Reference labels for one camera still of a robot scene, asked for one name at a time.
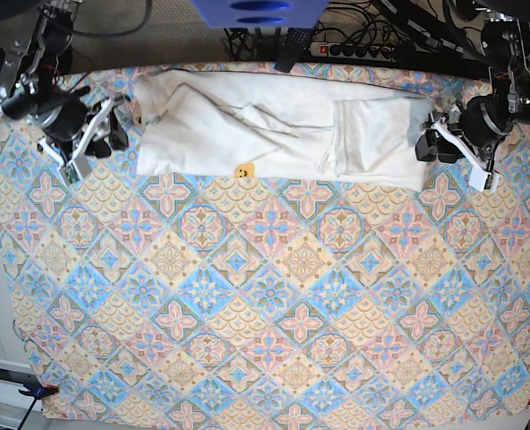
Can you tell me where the white power strip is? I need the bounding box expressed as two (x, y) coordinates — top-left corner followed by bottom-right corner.
(309, 42), (396, 62)

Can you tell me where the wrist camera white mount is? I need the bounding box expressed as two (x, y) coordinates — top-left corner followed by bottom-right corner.
(38, 95), (130, 186)
(424, 102), (500, 192)

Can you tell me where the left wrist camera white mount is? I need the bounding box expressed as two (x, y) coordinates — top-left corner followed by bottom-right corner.
(424, 102), (500, 192)

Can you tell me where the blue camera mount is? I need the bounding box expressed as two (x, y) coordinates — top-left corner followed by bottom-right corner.
(191, 0), (329, 29)

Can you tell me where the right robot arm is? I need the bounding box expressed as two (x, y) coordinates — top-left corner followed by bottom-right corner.
(0, 1), (129, 164)

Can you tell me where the blue orange clamp bottom left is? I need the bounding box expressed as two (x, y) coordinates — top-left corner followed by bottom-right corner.
(0, 383), (59, 430)

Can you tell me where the white cabinet box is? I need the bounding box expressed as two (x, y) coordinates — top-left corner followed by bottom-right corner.
(0, 360), (38, 429)

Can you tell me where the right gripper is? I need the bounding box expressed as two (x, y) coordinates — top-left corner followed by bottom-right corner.
(27, 86), (129, 159)

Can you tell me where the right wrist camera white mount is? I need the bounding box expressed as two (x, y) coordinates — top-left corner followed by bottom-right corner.
(38, 95), (130, 186)

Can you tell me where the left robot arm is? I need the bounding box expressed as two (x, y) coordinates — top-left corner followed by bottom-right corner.
(415, 1), (530, 167)

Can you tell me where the black remote-like bracket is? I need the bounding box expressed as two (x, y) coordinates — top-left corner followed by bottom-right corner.
(275, 28), (312, 73)

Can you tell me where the white printed T-shirt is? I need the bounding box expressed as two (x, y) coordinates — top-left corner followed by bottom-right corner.
(133, 70), (434, 191)

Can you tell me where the patterned tile tablecloth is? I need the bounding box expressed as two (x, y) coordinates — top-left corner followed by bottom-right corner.
(0, 59), (530, 422)

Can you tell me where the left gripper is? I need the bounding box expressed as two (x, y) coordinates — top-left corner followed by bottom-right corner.
(415, 95), (514, 164)

